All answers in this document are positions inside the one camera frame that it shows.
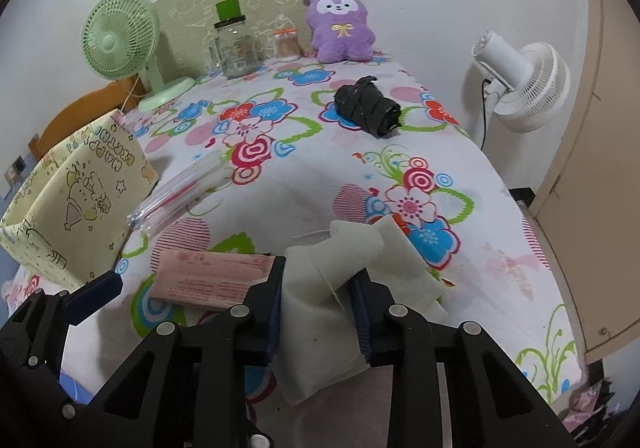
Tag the blue bedsheet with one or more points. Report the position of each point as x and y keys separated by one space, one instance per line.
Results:
x=75 y=385

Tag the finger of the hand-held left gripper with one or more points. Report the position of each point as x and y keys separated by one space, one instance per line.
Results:
x=95 y=293

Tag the wooden bed headboard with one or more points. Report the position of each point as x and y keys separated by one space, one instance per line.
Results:
x=75 y=115

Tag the pink packet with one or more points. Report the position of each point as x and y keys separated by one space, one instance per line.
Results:
x=210 y=278

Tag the wall socket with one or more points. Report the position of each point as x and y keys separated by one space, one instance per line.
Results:
x=19 y=165

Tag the pink printed cloth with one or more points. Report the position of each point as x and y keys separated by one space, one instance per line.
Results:
x=582 y=400

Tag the clear plastic pack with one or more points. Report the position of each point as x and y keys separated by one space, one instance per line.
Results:
x=170 y=198

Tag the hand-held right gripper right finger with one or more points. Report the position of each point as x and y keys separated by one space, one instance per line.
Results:
x=361 y=328

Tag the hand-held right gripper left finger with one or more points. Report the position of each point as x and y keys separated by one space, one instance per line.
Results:
x=272 y=338

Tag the yellow fabric storage box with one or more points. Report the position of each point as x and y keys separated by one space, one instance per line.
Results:
x=75 y=208

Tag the beige door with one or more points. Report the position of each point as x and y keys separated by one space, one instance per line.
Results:
x=600 y=178

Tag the green patterned board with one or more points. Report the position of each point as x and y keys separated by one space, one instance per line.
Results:
x=190 y=13

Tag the green desk fan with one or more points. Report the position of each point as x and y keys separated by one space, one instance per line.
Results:
x=112 y=38

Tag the black umbrella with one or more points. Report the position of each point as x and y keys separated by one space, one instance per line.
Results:
x=365 y=105

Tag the glass jar with green lid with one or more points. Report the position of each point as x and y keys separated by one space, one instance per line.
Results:
x=235 y=53

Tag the white cloth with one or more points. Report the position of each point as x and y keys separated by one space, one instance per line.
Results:
x=310 y=288

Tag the cotton swab container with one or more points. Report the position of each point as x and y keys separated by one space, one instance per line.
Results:
x=286 y=48

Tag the purple plush bunny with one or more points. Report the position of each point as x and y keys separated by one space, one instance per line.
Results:
x=340 y=38

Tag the black metal frame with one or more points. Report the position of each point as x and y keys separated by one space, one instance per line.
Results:
x=522 y=195

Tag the white standing fan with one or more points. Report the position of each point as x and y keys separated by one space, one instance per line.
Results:
x=540 y=78

